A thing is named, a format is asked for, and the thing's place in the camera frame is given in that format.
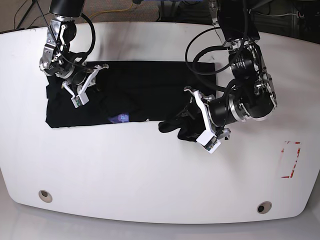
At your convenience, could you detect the black t-shirt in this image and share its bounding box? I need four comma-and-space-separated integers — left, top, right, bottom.
46, 61, 216, 128

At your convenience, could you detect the right table grommet hole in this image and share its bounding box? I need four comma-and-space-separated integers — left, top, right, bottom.
256, 201, 272, 215

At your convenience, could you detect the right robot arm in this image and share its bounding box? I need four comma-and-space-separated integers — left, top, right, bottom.
39, 0, 109, 108

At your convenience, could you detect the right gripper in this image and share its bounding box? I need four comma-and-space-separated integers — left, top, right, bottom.
61, 63, 109, 106

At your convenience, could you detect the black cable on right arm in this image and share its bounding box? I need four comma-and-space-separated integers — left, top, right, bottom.
34, 0, 97, 68

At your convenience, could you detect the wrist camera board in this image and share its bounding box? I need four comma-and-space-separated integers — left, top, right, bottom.
204, 137, 221, 154
71, 96, 83, 108

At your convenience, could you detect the red tape rectangle marking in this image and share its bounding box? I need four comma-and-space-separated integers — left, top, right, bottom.
278, 141, 302, 179

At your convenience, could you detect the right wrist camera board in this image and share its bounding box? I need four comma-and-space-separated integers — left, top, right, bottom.
71, 96, 83, 108

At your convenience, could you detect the yellow cable on floor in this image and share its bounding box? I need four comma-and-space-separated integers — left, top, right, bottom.
88, 0, 135, 20

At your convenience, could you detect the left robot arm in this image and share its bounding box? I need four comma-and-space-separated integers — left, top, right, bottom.
158, 0, 278, 153

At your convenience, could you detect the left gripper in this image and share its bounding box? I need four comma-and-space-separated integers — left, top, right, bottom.
159, 86, 232, 155

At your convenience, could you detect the table grommet hole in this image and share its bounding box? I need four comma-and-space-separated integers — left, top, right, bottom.
256, 201, 272, 215
38, 190, 53, 203

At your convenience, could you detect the left table grommet hole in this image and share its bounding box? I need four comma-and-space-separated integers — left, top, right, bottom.
38, 190, 53, 203

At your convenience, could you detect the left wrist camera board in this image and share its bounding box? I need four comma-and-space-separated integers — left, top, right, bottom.
204, 137, 221, 154

